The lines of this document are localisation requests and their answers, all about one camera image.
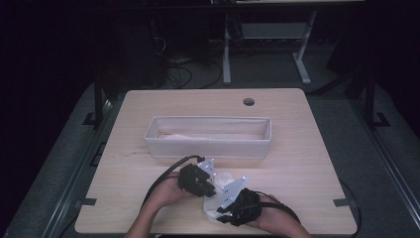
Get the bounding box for black floor cables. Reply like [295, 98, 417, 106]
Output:
[153, 36, 223, 89]

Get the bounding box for white metal desk frame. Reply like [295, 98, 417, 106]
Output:
[222, 9, 318, 86]

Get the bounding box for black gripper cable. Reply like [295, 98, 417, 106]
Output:
[141, 155, 206, 210]
[249, 189, 363, 238]

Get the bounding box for person's right hand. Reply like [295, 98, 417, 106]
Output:
[246, 194, 299, 233]

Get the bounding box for grey metal rail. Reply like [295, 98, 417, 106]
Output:
[350, 98, 420, 229]
[43, 95, 127, 238]

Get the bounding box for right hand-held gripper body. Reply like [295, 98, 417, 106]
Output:
[220, 176, 263, 228]

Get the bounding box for black metal stand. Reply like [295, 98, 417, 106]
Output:
[82, 73, 113, 127]
[346, 70, 391, 130]

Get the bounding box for person's left hand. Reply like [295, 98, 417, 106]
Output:
[145, 172, 196, 212]

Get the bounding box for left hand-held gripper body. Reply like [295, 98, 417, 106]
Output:
[177, 158, 218, 198]

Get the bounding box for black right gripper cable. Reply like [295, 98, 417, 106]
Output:
[249, 189, 363, 238]

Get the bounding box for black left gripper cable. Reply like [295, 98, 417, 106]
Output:
[141, 155, 206, 210]

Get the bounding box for white fabric storage box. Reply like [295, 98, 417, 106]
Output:
[144, 115, 272, 160]

